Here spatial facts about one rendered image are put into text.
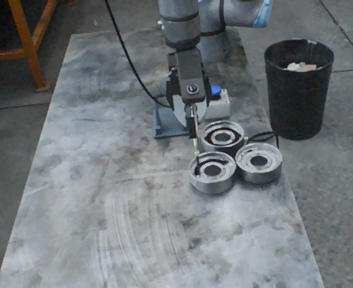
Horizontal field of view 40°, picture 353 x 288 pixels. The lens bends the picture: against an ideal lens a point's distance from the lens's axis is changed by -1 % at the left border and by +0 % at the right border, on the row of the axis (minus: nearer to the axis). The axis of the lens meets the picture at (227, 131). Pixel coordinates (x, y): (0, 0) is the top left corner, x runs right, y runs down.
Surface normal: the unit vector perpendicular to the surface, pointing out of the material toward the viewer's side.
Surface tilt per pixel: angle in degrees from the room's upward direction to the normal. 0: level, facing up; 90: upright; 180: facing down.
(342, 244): 0
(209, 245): 0
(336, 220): 0
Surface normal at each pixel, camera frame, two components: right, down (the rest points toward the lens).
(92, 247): -0.05, -0.80
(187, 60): 0.04, -0.36
